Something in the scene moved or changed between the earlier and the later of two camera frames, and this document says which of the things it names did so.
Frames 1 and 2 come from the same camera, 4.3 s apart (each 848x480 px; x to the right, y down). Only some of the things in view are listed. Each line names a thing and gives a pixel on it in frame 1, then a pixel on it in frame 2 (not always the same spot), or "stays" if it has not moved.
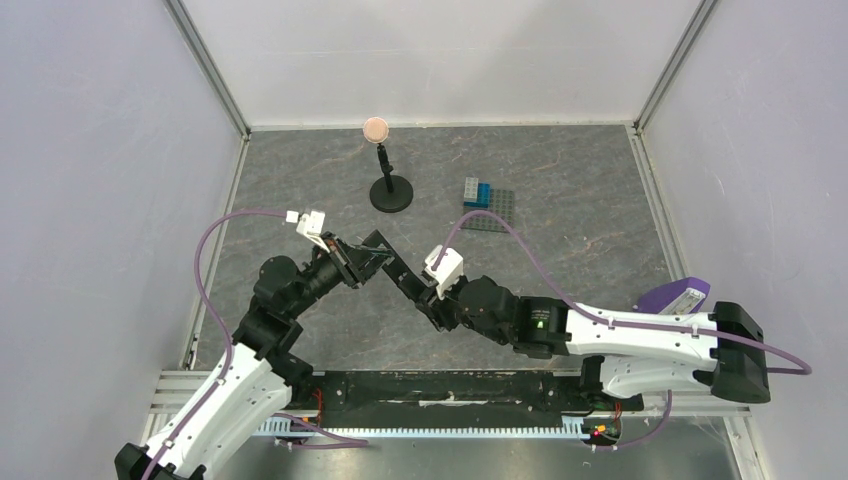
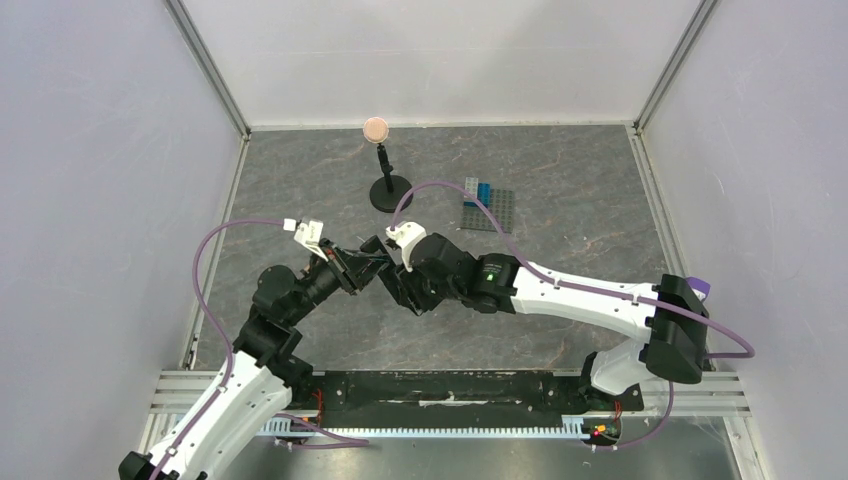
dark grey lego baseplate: x=502 y=205 stays
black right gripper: x=428 y=299 -> x=403 y=285
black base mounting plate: x=453 y=394 stays
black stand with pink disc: x=390 y=193 stays
